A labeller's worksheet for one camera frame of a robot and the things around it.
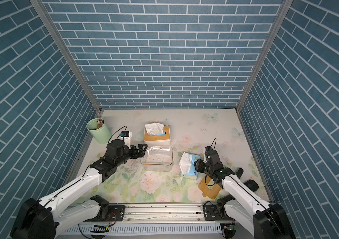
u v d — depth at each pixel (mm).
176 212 757
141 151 741
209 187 825
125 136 719
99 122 889
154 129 932
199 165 757
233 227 699
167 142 951
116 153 620
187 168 827
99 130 905
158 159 935
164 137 968
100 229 722
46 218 385
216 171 649
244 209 495
